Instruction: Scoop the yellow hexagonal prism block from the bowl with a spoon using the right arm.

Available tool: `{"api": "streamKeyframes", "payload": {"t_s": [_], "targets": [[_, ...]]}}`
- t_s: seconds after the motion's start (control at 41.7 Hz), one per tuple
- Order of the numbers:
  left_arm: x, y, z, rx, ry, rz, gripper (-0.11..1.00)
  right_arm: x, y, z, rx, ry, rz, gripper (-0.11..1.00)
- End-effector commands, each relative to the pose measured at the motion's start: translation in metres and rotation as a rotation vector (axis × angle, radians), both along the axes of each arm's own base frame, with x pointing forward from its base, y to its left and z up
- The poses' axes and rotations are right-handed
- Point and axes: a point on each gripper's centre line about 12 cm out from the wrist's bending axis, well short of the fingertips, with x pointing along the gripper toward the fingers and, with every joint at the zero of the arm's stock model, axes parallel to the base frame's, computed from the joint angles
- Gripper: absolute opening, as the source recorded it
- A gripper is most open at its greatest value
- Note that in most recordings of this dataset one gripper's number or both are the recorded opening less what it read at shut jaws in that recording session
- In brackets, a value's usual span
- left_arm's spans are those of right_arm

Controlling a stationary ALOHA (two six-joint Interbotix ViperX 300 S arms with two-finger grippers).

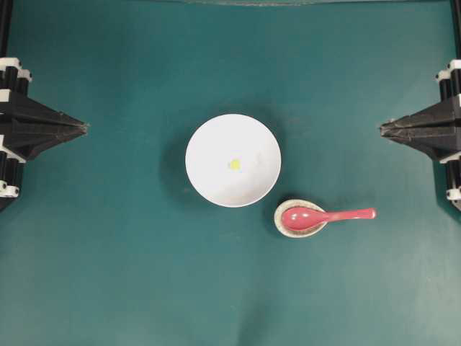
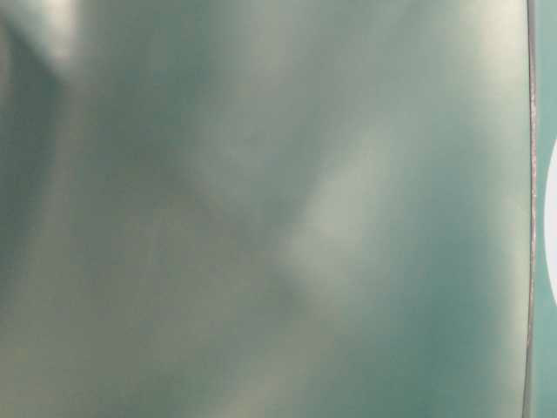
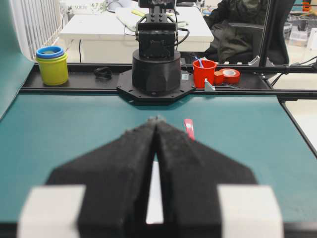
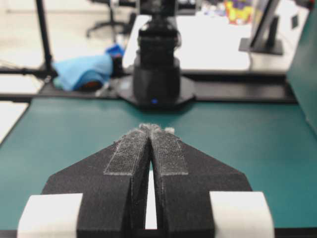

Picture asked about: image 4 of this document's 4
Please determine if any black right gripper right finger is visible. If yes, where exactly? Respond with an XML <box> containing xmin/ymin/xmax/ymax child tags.
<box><xmin>148</xmin><ymin>125</ymin><xmax>275</xmax><ymax>238</ymax></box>

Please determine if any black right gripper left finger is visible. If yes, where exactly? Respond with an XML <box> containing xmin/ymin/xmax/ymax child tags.
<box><xmin>16</xmin><ymin>123</ymin><xmax>152</xmax><ymax>238</ymax></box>

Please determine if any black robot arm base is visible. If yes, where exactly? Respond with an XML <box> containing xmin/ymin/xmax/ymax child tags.
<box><xmin>116</xmin><ymin>0</ymin><xmax>195</xmax><ymax>109</ymax></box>

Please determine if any light blue cloth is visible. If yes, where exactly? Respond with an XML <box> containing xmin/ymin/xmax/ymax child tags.
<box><xmin>53</xmin><ymin>54</ymin><xmax>113</xmax><ymax>91</ymax></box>

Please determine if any black office chair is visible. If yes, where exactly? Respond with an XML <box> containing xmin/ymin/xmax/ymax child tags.
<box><xmin>86</xmin><ymin>0</ymin><xmax>136</xmax><ymax>42</ymax></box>

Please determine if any colourful bag in background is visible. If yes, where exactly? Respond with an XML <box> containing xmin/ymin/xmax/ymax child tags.
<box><xmin>224</xmin><ymin>0</ymin><xmax>253</xmax><ymax>25</ymax></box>

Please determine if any black metal frame post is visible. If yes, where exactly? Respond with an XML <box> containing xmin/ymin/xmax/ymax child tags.
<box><xmin>0</xmin><ymin>0</ymin><xmax>56</xmax><ymax>79</ymax></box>

